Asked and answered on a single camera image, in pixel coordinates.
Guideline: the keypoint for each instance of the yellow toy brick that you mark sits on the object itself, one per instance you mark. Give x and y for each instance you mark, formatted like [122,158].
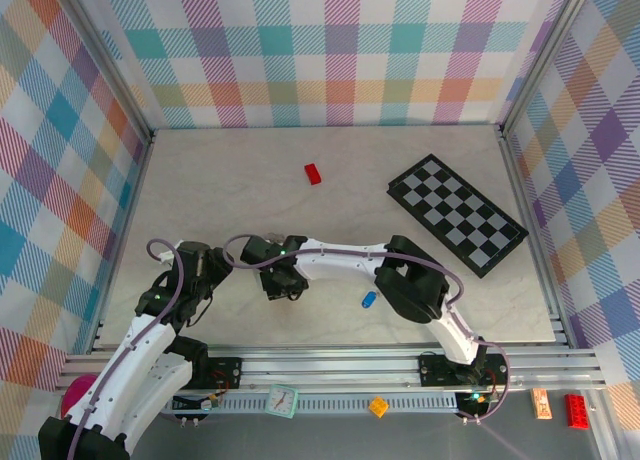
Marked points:
[379,407]

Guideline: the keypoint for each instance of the key with blue tag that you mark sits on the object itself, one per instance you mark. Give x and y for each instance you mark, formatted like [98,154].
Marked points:
[368,300]

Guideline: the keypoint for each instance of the black grey chessboard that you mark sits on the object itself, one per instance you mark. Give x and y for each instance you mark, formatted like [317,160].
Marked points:
[457,215]

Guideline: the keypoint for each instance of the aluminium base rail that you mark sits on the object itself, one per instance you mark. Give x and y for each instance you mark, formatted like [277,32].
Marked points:
[325,370]

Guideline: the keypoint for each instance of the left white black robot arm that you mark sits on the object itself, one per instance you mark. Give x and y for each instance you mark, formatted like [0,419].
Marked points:
[145,350]

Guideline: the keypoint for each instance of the aluminium side rail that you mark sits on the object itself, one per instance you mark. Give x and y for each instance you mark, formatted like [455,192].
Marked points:
[122,240]
[535,240]

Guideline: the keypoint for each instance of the aluminium frame post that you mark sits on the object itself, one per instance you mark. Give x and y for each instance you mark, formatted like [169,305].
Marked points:
[542,55]
[107,55]

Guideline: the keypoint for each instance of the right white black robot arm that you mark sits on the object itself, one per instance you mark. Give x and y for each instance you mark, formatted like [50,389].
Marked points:
[340,260]

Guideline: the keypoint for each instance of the pink round object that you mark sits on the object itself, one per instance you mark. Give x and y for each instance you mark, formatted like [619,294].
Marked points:
[75,392]

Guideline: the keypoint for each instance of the teal square clock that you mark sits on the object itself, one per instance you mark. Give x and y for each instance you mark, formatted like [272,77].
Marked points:
[281,401]

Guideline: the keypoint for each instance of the large red toy brick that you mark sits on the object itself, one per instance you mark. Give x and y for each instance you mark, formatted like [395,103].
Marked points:
[577,410]

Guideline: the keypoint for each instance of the small red toy brick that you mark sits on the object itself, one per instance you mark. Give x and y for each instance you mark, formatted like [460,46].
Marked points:
[313,174]

